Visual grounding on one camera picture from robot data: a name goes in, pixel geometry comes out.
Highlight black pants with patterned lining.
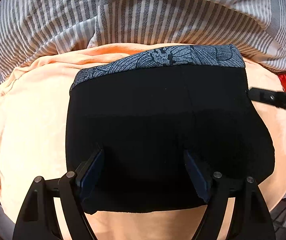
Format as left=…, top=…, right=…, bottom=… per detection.
left=66, top=45, right=275, bottom=214

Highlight grey striped duvet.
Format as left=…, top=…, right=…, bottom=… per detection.
left=0, top=0, right=286, bottom=84

